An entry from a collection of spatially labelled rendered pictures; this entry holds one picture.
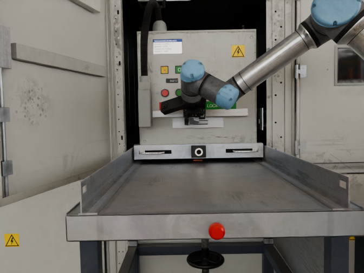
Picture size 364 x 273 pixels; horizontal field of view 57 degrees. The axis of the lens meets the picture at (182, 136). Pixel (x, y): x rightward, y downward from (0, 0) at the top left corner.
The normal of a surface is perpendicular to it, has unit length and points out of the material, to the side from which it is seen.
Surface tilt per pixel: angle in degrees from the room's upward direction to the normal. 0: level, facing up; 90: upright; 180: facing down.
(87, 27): 90
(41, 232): 90
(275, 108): 90
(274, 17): 90
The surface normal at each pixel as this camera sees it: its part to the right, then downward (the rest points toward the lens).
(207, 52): 0.00, 0.07
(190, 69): -0.01, -0.44
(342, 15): -0.43, 0.00
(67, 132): 0.96, 0.00
